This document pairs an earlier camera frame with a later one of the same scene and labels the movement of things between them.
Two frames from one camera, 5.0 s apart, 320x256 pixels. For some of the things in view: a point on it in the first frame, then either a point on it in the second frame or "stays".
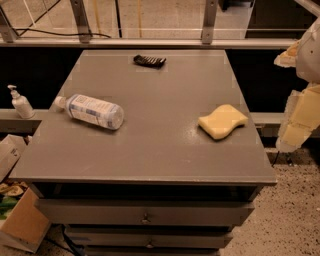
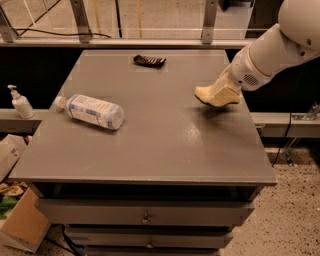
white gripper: (310, 60) to (245, 72)
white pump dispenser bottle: (21, 103) stays
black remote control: (149, 61) stays
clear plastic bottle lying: (91, 110) stays
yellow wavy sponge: (222, 122) to (217, 95)
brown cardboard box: (27, 226) stays
